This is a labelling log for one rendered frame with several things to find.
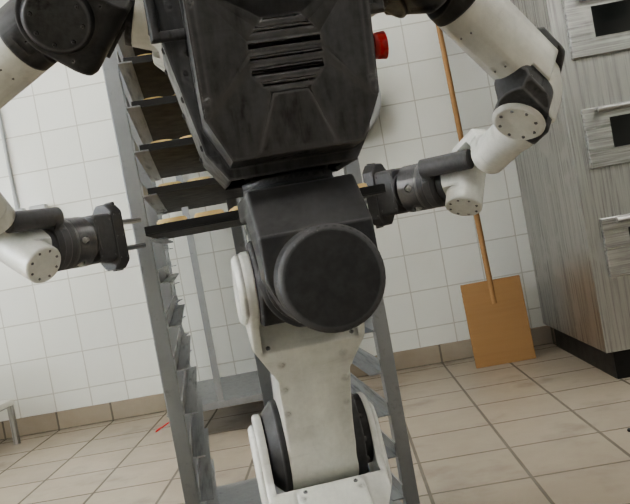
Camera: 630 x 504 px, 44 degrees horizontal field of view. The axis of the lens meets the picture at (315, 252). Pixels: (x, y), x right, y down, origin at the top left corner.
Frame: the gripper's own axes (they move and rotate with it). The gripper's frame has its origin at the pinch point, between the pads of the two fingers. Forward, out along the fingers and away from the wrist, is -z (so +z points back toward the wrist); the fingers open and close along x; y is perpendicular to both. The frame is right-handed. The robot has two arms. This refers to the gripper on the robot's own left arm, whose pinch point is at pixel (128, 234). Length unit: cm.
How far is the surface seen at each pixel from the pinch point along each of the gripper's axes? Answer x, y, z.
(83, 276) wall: -10, 233, -170
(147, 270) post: -7.5, 6.1, -8.6
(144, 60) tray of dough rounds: 34.9, 3.3, -15.7
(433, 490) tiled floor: -88, 1, -98
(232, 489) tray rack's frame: -73, 40, -56
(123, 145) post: 18.0, 6.3, -8.6
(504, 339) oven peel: -77, 40, -262
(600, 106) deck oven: 21, -34, -218
